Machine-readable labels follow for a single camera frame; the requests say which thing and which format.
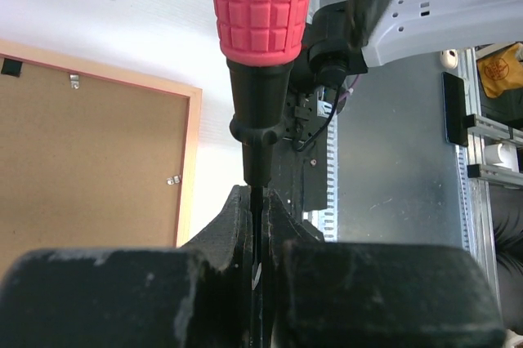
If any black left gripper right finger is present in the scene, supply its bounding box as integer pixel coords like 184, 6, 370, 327
261, 190, 506, 347

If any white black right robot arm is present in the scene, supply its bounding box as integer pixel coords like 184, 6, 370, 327
213, 0, 522, 89

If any yellow bag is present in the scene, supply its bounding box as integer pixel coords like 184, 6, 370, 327
477, 42, 522, 99

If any pink picture frame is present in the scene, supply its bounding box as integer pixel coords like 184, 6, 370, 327
1, 40, 202, 270

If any red handled screwdriver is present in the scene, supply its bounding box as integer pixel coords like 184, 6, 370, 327
207, 0, 319, 292

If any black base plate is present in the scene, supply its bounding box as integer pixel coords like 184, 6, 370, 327
270, 87, 337, 240

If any white slotted cable duct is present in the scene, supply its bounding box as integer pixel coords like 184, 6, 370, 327
302, 117, 338, 242

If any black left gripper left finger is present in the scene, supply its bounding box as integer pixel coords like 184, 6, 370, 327
1, 185, 253, 347

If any black smartphone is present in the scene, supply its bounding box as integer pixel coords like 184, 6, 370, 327
441, 72, 468, 147

